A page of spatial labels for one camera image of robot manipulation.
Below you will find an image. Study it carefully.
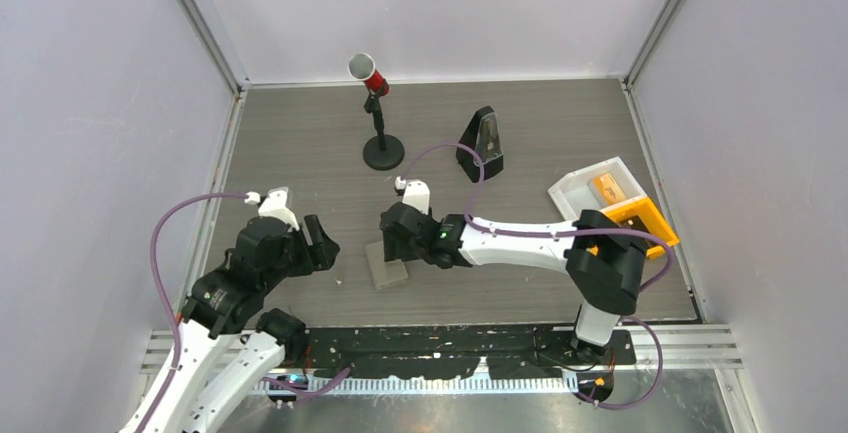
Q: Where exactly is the grey card holder wallet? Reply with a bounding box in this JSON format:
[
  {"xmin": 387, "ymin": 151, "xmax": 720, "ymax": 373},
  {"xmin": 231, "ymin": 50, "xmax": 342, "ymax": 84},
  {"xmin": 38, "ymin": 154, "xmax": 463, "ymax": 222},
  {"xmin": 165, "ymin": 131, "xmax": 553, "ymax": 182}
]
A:
[{"xmin": 365, "ymin": 242, "xmax": 409, "ymax": 290}]

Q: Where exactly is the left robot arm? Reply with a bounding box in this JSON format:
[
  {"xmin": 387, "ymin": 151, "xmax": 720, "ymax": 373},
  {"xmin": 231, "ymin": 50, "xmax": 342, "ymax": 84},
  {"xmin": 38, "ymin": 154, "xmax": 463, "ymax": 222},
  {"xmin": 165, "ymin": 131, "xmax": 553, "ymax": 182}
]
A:
[{"xmin": 123, "ymin": 215, "xmax": 340, "ymax": 432}]

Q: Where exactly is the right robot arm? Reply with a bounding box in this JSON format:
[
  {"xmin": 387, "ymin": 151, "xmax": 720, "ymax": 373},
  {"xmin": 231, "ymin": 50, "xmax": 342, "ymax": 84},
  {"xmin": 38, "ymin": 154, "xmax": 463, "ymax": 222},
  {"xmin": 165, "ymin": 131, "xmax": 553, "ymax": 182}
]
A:
[{"xmin": 380, "ymin": 202, "xmax": 649, "ymax": 364}]

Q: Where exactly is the orange card in white bin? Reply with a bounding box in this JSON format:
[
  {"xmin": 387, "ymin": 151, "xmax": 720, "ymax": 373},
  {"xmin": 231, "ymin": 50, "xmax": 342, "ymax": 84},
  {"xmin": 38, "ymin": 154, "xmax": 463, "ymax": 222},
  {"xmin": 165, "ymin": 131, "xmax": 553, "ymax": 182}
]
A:
[{"xmin": 589, "ymin": 173, "xmax": 628, "ymax": 207}]

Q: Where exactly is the black card in yellow bin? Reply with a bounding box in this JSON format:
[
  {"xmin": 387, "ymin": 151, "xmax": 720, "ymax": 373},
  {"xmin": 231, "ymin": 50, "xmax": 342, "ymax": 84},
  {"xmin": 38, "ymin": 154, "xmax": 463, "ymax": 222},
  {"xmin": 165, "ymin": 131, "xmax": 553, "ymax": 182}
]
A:
[{"xmin": 619, "ymin": 216, "xmax": 651, "ymax": 233}]

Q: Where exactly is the red microphone on stand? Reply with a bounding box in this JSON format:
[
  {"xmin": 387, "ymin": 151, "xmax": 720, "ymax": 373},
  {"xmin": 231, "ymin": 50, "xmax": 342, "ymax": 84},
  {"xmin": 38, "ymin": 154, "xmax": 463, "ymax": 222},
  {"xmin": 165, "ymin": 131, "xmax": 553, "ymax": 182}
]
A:
[{"xmin": 348, "ymin": 53, "xmax": 405, "ymax": 171}]

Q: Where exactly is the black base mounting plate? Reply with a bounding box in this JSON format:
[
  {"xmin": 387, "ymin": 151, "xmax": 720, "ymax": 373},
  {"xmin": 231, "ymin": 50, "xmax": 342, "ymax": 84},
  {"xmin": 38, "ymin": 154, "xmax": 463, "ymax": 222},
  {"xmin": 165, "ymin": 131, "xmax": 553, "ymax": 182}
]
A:
[{"xmin": 260, "ymin": 324, "xmax": 636, "ymax": 402}]

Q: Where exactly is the black metronome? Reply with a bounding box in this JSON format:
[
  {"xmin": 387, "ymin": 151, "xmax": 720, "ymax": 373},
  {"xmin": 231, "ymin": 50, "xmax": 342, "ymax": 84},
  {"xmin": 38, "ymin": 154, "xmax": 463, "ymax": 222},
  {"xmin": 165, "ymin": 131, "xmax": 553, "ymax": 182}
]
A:
[{"xmin": 455, "ymin": 106, "xmax": 504, "ymax": 183}]

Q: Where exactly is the white plastic bin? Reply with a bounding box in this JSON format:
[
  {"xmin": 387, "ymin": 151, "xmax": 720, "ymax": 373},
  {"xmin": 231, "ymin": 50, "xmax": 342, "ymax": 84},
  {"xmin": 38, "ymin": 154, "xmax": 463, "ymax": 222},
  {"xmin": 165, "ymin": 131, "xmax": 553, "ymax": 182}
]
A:
[{"xmin": 547, "ymin": 156, "xmax": 647, "ymax": 221}]

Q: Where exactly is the yellow plastic bin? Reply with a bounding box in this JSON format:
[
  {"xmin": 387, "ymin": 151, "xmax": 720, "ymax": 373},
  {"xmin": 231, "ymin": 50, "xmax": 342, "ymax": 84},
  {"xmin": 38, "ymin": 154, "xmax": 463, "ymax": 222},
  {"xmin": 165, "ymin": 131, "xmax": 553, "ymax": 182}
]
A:
[{"xmin": 601, "ymin": 196, "xmax": 680, "ymax": 247}]

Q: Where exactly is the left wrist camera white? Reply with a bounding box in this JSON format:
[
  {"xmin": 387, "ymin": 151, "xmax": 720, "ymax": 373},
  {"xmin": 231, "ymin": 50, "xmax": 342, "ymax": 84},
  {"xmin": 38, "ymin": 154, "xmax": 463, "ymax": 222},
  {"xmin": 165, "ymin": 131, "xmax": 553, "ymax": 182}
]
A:
[{"xmin": 244, "ymin": 187, "xmax": 300, "ymax": 230}]

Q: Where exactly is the aluminium rail frame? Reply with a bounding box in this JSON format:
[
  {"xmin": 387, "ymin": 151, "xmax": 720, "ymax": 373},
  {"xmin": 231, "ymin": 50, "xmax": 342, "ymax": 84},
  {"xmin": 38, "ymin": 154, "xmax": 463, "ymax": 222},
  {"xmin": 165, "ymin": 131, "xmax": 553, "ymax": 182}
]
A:
[{"xmin": 139, "ymin": 323, "xmax": 743, "ymax": 398}]

